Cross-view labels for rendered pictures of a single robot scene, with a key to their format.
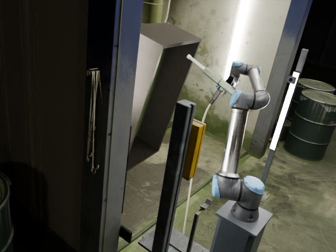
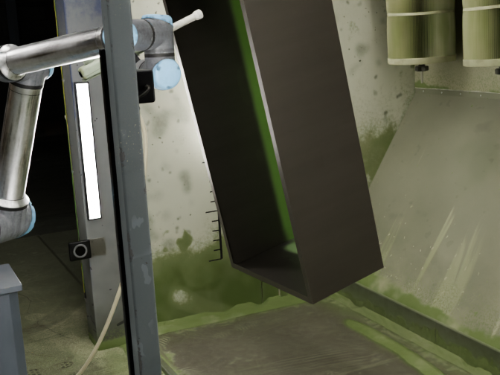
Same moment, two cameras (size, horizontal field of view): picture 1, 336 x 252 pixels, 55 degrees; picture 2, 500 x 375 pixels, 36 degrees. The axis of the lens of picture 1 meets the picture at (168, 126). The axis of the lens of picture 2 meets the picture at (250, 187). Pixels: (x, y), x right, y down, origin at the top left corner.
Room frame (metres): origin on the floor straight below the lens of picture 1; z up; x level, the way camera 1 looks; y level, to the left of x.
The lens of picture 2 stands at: (4.06, -2.36, 1.45)
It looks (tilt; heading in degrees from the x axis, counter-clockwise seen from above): 11 degrees down; 121
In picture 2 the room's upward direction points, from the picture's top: 3 degrees counter-clockwise
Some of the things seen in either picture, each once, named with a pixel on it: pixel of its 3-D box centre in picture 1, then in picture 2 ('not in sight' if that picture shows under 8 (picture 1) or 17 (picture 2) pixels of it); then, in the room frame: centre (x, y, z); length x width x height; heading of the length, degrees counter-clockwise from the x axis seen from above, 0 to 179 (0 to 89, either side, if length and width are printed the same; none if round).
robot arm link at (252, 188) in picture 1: (250, 191); not in sight; (1.84, -0.62, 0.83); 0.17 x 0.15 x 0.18; 88
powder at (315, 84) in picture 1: (315, 85); not in sight; (4.91, -2.15, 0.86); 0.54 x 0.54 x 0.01
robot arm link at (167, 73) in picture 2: (233, 81); (159, 73); (2.63, -0.48, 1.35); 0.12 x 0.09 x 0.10; 153
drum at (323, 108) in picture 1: (312, 125); not in sight; (4.27, -2.02, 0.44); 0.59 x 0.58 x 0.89; 161
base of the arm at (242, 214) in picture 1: (246, 207); not in sight; (1.84, -0.63, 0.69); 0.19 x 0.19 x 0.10
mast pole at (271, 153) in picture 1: (279, 129); (144, 333); (3.02, -1.12, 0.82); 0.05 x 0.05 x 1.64; 56
